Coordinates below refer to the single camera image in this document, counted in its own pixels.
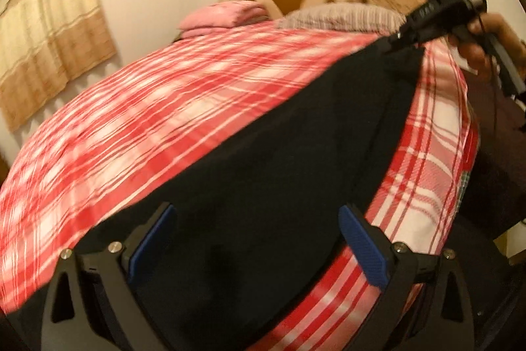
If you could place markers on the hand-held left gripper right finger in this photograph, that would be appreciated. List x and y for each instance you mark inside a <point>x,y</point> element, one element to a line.
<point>363,250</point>

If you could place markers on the pink folded blanket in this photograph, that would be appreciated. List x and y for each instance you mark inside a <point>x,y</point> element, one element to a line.
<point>222,16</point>

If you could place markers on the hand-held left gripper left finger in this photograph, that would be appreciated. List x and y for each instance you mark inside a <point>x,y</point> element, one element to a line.
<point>150,250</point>

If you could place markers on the striped pillow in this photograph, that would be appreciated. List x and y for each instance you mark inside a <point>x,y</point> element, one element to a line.
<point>345,18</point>

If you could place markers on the black pants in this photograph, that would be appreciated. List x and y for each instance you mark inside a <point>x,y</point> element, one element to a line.
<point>267,178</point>

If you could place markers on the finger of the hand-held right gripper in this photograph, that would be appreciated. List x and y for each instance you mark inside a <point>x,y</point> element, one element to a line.
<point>411,37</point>

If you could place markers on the bed with red plaid sheet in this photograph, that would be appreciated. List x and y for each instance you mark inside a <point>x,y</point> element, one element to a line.
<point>144,108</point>

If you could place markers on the person's right hand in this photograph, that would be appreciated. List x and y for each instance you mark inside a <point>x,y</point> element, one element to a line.
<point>509,36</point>

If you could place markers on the person's dark clothing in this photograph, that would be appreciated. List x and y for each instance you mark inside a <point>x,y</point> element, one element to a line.
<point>501,170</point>

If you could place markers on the beige window curtain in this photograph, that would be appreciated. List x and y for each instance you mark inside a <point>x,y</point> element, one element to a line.
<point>49,34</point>

